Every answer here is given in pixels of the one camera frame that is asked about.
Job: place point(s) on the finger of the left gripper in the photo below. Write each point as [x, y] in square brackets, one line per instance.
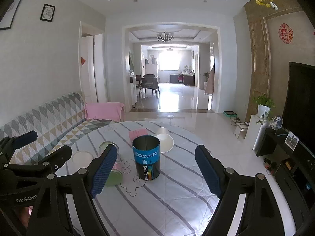
[49, 164]
[10, 144]

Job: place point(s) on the black tv cabinet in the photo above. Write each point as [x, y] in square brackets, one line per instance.
[293, 171]

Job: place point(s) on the white side cabinet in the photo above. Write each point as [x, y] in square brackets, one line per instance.
[255, 132]

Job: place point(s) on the black television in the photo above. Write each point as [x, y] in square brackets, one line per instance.
[298, 113]

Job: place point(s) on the photo frame on cabinet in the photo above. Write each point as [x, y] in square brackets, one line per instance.
[291, 140]

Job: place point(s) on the white interior door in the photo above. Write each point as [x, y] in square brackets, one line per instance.
[92, 64]

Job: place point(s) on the pink pillow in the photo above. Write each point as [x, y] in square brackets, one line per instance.
[104, 111]

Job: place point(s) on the small framed wall picture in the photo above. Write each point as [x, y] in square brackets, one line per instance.
[47, 13]

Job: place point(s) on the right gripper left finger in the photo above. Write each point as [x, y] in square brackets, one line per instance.
[50, 214]

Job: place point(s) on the pink paper cup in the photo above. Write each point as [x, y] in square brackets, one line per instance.
[137, 133]

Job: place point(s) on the large framed wall picture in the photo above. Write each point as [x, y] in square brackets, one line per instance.
[6, 22]

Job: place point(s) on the potted green plant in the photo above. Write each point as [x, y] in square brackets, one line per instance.
[265, 104]

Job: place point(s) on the glass globe ornament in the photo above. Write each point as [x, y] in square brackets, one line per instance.
[276, 122]

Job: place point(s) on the dark dining chair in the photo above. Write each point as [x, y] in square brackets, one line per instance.
[149, 81]

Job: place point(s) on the red round wall decoration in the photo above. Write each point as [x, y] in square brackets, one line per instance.
[285, 33]

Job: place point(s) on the triangle patterned sofa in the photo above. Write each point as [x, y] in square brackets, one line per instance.
[57, 123]

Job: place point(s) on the small white paper cup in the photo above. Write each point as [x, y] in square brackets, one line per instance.
[81, 159]

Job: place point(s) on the green floor tray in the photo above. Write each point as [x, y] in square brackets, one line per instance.
[230, 114]

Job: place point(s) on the green pink labelled can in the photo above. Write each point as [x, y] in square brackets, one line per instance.
[115, 176]

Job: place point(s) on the blue Cooltime metal cup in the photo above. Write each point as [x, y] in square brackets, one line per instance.
[146, 151]

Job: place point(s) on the black chandelier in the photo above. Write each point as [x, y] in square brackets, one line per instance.
[165, 36]

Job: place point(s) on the person's left hand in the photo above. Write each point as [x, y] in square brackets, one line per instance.
[24, 215]

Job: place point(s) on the large white paper cup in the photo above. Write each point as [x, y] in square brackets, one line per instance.
[166, 140]

